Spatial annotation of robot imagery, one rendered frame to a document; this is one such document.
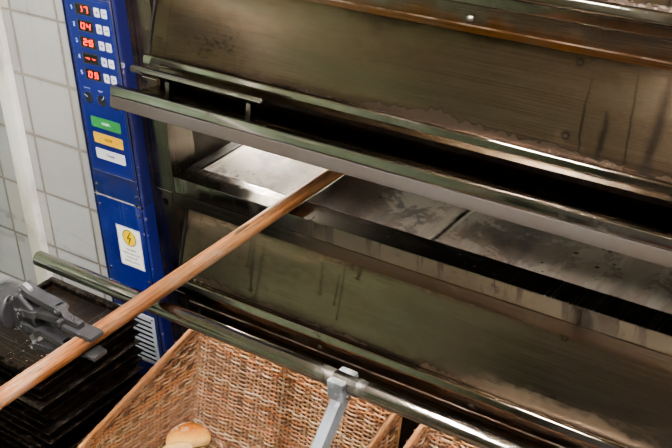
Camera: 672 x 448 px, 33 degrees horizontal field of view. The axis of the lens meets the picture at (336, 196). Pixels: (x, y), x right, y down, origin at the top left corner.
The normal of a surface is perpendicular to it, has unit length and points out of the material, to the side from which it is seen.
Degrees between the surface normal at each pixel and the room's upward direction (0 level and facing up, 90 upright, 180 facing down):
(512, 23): 90
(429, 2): 90
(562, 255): 0
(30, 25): 90
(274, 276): 70
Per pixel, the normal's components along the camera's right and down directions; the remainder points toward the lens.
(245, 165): -0.05, -0.88
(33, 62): -0.58, 0.41
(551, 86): -0.57, 0.08
